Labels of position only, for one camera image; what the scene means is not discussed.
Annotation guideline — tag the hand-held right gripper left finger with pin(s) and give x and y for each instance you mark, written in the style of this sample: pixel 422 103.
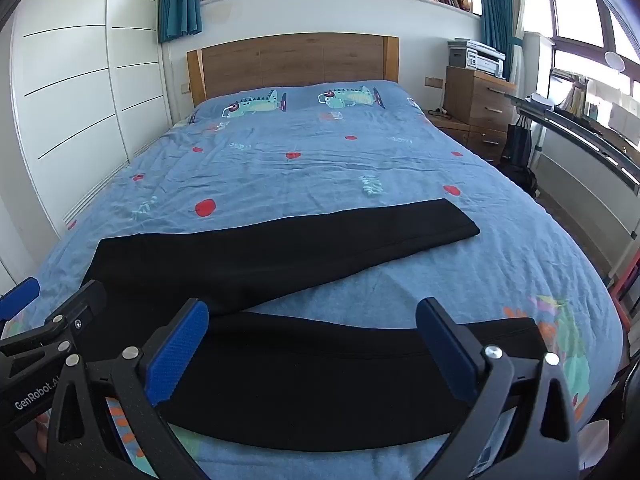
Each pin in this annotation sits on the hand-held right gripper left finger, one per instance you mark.
pixel 180 352

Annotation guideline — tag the dark curved desk edge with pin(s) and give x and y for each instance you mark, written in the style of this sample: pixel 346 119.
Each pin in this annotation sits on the dark curved desk edge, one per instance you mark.
pixel 575 127

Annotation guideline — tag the teal curtain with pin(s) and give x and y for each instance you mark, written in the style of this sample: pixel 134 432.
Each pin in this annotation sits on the teal curtain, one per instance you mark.
pixel 497 10
pixel 180 0

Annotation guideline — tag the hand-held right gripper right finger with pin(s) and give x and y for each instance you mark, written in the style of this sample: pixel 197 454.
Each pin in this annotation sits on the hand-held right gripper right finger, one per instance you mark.
pixel 445 355

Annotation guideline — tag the white wardrobe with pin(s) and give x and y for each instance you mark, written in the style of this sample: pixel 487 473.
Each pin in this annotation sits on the white wardrobe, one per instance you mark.
pixel 75 85

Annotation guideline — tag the bed with blue printed sheet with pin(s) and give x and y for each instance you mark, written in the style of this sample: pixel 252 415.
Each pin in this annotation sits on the bed with blue printed sheet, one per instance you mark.
pixel 325 160

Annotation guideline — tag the wooden headboard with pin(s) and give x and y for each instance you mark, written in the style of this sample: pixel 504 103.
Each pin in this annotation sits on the wooden headboard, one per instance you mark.
pixel 290 60

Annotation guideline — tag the white printer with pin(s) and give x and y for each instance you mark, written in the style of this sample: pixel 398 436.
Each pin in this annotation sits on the white printer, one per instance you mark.
pixel 477 57

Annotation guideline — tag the person's left hand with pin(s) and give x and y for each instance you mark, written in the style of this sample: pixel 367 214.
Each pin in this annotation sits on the person's left hand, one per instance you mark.
pixel 42 430

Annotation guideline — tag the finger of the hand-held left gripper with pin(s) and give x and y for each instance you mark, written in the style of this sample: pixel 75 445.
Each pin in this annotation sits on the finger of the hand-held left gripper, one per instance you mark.
pixel 75 310
pixel 17 296

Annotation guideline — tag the window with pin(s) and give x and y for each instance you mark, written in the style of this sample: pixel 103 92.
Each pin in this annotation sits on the window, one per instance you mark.
pixel 575 15

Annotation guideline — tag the black pants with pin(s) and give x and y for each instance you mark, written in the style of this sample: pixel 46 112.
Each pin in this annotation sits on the black pants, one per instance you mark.
pixel 300 260

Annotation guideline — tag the wooden chest of drawers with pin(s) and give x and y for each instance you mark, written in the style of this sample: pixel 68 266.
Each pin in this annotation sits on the wooden chest of drawers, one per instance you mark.
pixel 475 97

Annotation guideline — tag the black bag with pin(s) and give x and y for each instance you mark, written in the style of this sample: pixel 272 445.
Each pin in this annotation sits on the black bag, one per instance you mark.
pixel 517 142

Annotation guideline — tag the round white lamp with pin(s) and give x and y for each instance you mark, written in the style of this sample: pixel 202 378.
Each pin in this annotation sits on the round white lamp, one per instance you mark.
pixel 614 60

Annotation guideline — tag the low wooden nightstand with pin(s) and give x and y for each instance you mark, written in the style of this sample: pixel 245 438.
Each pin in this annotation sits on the low wooden nightstand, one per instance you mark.
pixel 480 137

